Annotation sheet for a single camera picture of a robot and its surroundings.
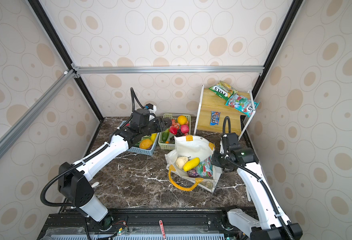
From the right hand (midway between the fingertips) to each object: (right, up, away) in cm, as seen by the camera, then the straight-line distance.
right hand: (215, 159), depth 76 cm
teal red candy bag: (+15, +29, +2) cm, 32 cm away
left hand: (-23, +20, +1) cm, 31 cm away
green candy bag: (+7, +37, +8) cm, 39 cm away
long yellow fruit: (-11, -5, +12) cm, 17 cm away
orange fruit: (-16, +23, +33) cm, 43 cm away
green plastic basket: (-17, +19, +34) cm, 43 cm away
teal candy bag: (-4, -6, +7) cm, 10 cm away
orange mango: (-39, +7, +16) cm, 43 cm away
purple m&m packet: (-10, -10, +11) cm, 18 cm away
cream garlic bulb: (-17, -4, +14) cm, 23 cm away
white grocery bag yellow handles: (-11, +5, +11) cm, 16 cm away
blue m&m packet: (+5, +23, +21) cm, 32 cm away
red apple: (-22, +16, +25) cm, 37 cm away
